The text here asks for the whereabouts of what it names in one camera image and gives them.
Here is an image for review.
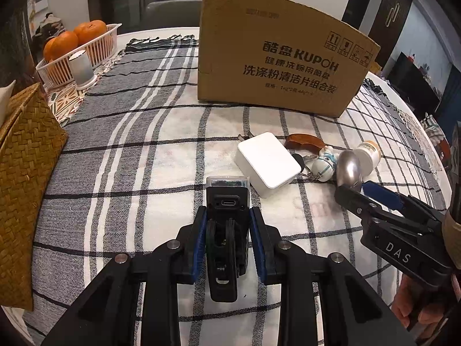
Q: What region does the silver oval mouse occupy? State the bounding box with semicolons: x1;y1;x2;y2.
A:
336;150;362;191

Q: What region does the white pill bottle orange cap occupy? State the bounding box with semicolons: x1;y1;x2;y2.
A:
353;141;381;176

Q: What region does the white blue figurine keychain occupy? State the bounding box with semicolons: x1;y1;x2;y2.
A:
292;145;338;183

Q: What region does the white square charger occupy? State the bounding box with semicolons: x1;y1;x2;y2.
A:
235;132;302;198

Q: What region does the black rectangular device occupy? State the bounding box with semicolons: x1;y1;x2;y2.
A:
205;176;249;303

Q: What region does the person right hand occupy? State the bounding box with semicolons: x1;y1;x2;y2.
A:
392;274;460;339

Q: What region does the black tv cabinet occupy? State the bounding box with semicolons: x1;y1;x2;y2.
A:
387;52;443;120

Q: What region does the plaid grey white tablecloth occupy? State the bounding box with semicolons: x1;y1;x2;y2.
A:
23;40;448;345

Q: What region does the brown cardboard box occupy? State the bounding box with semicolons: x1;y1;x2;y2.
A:
198;0;380;117

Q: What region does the woven wicker tissue box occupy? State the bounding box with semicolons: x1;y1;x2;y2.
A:
0;84;68;311

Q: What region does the patterned colourful placemat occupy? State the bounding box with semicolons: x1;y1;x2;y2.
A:
46;51;125;127

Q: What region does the white fruit basket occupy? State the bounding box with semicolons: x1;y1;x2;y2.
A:
35;22;123;90

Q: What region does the grey chair left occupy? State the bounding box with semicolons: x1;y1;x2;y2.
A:
141;0;202;30

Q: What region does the orange fruit front left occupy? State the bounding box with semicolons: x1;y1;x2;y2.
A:
43;31;78;63

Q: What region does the orange fruit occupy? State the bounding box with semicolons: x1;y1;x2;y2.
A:
43;31;78;63
73;20;107;45

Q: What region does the orange fruit right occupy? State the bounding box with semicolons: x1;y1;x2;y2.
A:
73;20;107;45

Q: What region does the white shoe rack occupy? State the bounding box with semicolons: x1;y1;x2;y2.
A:
27;0;52;37

